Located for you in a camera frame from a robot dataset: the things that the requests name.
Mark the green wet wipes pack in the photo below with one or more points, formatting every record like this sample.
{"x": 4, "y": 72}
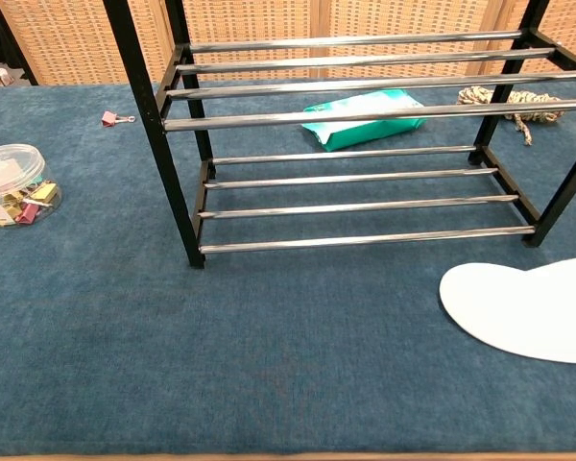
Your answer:
{"x": 365, "y": 135}

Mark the white slipper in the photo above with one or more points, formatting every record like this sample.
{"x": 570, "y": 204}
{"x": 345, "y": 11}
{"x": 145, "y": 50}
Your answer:
{"x": 509, "y": 312}

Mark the blue table cloth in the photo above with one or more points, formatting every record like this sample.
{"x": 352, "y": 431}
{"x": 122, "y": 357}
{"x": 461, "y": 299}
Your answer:
{"x": 221, "y": 360}

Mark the black chrome shoe rack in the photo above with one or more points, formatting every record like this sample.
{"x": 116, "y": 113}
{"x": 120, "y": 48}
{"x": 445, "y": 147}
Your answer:
{"x": 144, "y": 96}

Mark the pink binder clip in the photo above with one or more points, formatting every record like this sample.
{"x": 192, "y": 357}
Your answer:
{"x": 25, "y": 213}
{"x": 108, "y": 119}

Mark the woven folding screen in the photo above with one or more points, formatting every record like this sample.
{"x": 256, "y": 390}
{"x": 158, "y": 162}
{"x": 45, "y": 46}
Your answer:
{"x": 77, "y": 38}

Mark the clear plastic clip jar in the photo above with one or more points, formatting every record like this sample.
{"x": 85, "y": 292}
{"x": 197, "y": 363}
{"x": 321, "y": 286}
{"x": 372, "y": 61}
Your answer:
{"x": 9, "y": 161}

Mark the gold binder clip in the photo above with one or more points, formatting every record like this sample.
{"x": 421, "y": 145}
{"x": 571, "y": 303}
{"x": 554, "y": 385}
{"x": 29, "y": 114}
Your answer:
{"x": 45, "y": 192}

